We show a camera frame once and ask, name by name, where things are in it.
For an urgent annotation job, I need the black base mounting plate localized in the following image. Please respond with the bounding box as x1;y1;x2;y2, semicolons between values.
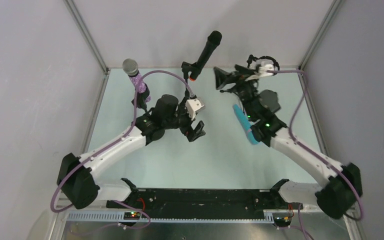
124;188;288;220

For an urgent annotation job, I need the purple glitter microphone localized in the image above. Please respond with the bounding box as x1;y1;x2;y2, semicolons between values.
122;58;151;103

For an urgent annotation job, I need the left controller board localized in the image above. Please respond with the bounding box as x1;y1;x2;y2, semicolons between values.
123;211;142;221

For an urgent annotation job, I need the black ring clip stand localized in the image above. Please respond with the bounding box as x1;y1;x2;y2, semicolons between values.
134;87;165;145

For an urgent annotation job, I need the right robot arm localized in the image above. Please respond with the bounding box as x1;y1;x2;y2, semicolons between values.
213;64;363;219

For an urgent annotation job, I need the white slotted cable duct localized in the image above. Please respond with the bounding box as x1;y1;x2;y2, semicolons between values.
66;211;276;223

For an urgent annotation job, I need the right controller board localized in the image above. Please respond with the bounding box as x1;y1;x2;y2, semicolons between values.
273;216;293;228

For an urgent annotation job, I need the blue microphone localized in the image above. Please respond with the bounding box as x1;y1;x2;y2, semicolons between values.
232;104;259;145

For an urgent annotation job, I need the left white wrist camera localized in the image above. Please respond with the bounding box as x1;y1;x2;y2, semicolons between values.
185;97;206;121

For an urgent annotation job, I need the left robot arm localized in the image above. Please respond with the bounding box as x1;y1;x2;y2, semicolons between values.
57;94;206;209

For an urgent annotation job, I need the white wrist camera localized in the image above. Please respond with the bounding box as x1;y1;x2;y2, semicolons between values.
245;59;279;82
185;97;206;121

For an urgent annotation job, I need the black fork clip stand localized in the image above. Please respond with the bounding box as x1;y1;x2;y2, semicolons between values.
181;61;203;82

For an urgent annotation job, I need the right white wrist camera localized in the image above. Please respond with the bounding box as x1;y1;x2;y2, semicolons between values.
245;59;279;82

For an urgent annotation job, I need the black tripod shock mount stand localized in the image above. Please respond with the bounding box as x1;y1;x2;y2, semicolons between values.
219;54;280;93

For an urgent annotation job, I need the black microphone orange end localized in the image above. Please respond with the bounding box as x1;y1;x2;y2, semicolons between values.
189;30;222;81

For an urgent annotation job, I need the controller board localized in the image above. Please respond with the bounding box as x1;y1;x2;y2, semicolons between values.
273;216;293;228
123;211;142;221

